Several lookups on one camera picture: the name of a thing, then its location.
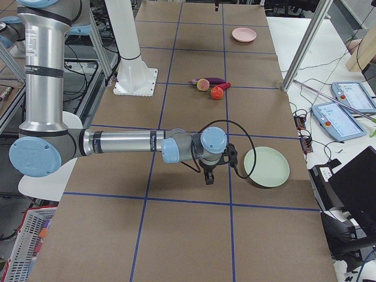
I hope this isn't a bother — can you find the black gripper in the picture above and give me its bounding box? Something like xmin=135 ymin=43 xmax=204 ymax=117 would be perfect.
xmin=199 ymin=159 xmax=221 ymax=185

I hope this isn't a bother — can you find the red pomegranate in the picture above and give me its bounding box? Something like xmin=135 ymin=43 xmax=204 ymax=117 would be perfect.
xmin=210 ymin=86 xmax=224 ymax=100

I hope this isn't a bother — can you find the purple eggplant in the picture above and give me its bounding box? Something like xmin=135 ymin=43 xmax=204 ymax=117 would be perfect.
xmin=188 ymin=78 xmax=226 ymax=85

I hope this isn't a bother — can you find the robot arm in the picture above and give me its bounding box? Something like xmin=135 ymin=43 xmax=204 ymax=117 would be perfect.
xmin=9 ymin=1 xmax=230 ymax=184

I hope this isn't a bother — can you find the green plate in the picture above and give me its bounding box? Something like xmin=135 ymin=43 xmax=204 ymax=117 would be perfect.
xmin=243 ymin=146 xmax=290 ymax=188

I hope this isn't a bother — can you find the peach fruit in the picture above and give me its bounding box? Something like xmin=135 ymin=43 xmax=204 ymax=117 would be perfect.
xmin=196 ymin=78 xmax=210 ymax=91

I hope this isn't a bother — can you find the red chili pepper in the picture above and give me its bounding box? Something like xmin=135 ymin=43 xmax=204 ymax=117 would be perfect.
xmin=211 ymin=82 xmax=231 ymax=92

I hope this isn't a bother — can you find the metal rod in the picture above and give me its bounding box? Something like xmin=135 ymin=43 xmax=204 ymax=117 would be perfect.
xmin=293 ymin=79 xmax=376 ymax=123

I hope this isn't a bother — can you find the near teach pendant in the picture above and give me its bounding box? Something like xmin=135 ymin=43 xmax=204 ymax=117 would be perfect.
xmin=311 ymin=102 xmax=366 ymax=142

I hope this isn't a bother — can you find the teach pendant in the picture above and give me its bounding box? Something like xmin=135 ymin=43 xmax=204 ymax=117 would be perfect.
xmin=331 ymin=82 xmax=375 ymax=114
xmin=311 ymin=102 xmax=366 ymax=142

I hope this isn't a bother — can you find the black laptop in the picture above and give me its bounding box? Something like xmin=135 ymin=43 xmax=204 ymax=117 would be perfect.
xmin=329 ymin=146 xmax=375 ymax=234

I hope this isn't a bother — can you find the pink plate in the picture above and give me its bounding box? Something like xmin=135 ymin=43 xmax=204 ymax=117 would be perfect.
xmin=231 ymin=27 xmax=257 ymax=43

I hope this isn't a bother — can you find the far teach pendant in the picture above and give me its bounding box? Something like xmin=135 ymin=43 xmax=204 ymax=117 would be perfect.
xmin=331 ymin=82 xmax=375 ymax=114

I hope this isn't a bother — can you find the white plastic basket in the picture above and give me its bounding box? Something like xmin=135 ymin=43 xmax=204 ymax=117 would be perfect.
xmin=1 ymin=206 xmax=57 ymax=281

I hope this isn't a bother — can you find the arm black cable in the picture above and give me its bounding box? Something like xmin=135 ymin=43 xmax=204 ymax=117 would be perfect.
xmin=179 ymin=119 xmax=257 ymax=179

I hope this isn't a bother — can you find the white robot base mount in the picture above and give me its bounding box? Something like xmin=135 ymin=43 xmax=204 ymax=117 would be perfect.
xmin=105 ymin=0 xmax=158 ymax=97

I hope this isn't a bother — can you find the aluminium frame post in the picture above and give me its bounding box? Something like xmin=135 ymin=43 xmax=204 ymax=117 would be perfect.
xmin=280 ymin=0 xmax=333 ymax=92

